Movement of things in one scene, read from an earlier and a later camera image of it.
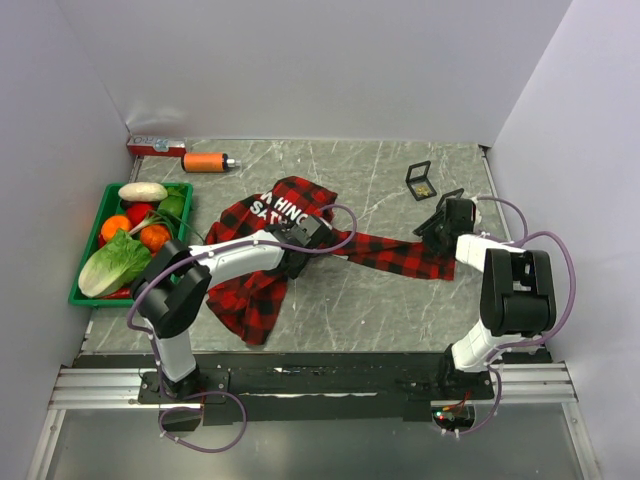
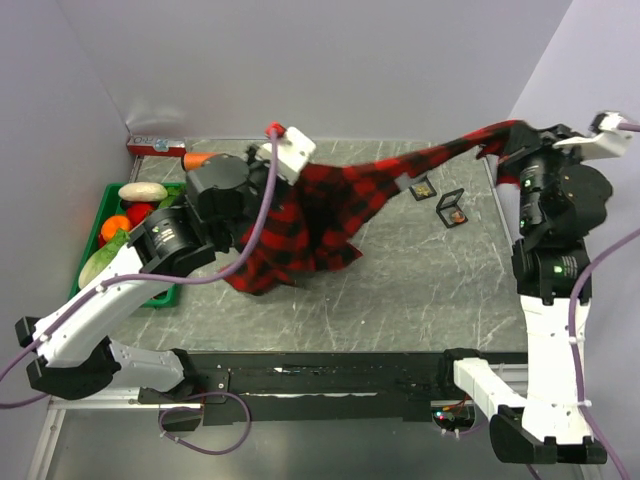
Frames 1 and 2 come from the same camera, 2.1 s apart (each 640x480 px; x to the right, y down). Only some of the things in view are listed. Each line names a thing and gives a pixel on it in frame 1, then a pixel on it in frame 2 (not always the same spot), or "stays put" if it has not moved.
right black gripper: x=431 y=244 to x=526 y=139
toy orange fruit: x=113 y=223 stays put
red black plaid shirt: x=249 y=300 to x=316 y=218
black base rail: x=301 y=387 stays put
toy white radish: x=143 y=192 stays put
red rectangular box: x=139 y=145 stays put
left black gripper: x=293 y=273 to x=285 y=190
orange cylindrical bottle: x=208 y=162 stays put
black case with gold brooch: x=418 y=182 stays put
